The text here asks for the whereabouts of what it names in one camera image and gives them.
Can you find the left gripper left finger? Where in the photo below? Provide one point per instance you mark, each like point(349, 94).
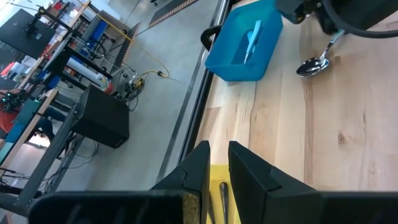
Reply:
point(196, 171)

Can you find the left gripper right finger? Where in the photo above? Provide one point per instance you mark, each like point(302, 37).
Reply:
point(255, 193)

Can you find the dark metal spoon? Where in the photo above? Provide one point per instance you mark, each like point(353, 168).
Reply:
point(224, 199)

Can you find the yellow translucent plastic bin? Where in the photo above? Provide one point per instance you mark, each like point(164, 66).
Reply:
point(216, 177)

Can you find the black computer tower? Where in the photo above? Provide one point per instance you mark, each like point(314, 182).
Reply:
point(102, 118)

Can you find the blue plastic bin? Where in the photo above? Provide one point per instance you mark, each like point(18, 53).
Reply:
point(224, 62)

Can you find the grey metal desk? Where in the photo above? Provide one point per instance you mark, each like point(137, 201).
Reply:
point(46, 155)

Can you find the white roll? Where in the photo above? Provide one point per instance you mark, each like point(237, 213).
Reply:
point(84, 70)

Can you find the black monitor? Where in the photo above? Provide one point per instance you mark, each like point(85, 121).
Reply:
point(18, 34)

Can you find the black aluminium table frame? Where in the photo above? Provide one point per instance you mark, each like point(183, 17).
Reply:
point(194, 124)

